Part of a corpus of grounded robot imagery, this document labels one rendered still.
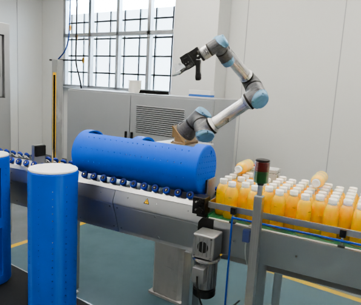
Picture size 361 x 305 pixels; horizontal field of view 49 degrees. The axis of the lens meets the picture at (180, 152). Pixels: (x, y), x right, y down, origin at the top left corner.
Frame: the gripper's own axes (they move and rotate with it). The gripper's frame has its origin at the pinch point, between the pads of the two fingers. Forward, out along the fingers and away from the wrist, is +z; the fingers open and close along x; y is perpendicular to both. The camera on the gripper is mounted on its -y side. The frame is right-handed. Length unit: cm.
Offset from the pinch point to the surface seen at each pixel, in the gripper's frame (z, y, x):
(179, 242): 42, -82, 24
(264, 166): -27, -54, 63
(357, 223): -48, -97, 57
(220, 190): 3, -63, 34
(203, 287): 28, -95, 60
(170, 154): 20.2, -35.6, 20.4
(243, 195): -7, -70, 38
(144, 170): 39, -36, 19
